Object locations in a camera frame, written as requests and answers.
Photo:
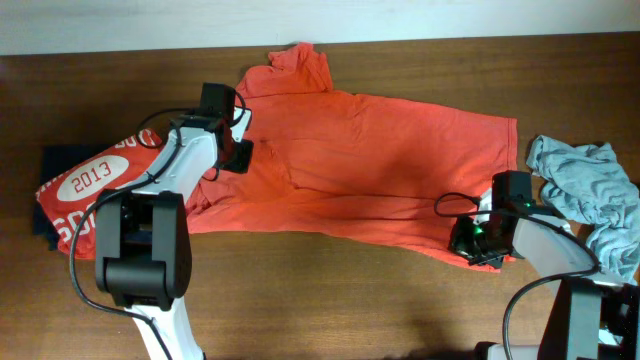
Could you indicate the light blue crumpled shirt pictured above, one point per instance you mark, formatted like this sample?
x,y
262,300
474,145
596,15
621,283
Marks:
x,y
586,184

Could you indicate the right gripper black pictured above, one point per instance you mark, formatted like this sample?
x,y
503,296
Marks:
x,y
457,245

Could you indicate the plain orange-red t-shirt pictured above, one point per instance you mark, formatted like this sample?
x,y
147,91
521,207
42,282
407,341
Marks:
x,y
378,170

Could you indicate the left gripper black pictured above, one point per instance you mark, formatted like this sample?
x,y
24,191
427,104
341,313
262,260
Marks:
x,y
240,156

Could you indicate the folded red soccer shirt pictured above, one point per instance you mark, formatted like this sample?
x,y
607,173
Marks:
x,y
66,197

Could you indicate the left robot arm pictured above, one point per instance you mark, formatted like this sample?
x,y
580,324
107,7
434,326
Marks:
x,y
143,252

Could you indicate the folded navy blue garment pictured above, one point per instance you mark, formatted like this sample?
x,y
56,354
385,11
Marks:
x,y
57,159

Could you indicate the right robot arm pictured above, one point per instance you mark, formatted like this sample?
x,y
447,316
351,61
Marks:
x,y
595,314

